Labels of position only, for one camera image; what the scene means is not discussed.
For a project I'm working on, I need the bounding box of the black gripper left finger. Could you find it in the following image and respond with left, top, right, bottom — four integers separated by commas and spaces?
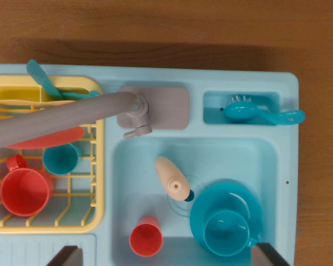
46, 245, 84, 266

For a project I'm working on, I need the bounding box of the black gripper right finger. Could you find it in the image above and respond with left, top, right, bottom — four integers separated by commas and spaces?
251, 242, 291, 266

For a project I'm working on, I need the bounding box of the cream toy detergent bottle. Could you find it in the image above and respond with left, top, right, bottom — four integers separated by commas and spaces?
154, 155, 195, 202

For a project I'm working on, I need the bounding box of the light blue toy sink unit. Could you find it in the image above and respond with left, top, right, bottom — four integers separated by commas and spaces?
0, 63, 300, 266

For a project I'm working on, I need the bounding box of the red toy tumbler cup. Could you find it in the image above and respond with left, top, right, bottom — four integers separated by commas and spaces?
129, 216, 164, 258

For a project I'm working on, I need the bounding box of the teal toy plate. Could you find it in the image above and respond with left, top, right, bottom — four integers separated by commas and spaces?
189, 182, 263, 252

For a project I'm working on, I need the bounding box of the yellow plastic dish rack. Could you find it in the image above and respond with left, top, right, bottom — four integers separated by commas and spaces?
0, 74, 105, 234

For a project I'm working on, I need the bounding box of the small teal toy cup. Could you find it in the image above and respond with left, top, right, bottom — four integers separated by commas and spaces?
42, 142, 83, 176

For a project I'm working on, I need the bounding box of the red toy plate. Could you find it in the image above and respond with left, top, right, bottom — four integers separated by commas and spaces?
4, 126, 86, 150

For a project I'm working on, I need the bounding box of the teal toy dish brush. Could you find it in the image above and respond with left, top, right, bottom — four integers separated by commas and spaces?
223, 94, 306, 126

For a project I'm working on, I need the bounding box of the grey toy faucet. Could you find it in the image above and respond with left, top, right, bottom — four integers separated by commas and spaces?
0, 85, 190, 152

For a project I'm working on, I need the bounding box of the long teal toy utensil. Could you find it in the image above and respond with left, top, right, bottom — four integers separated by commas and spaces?
26, 59, 63, 101

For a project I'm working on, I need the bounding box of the teal toy mug with handle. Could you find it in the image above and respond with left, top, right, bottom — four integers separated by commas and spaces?
203, 210, 260, 257

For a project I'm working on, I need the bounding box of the red toy mug with handle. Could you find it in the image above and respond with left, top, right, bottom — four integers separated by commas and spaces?
0, 154, 55, 217

